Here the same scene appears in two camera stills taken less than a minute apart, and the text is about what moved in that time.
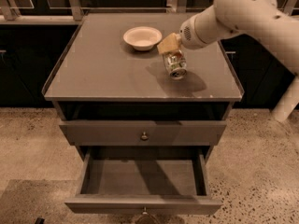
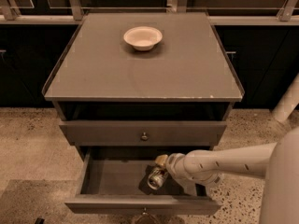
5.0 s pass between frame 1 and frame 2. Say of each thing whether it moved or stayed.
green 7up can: moved
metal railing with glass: stayed
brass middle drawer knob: stayed
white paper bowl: stayed
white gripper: moved
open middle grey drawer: stayed
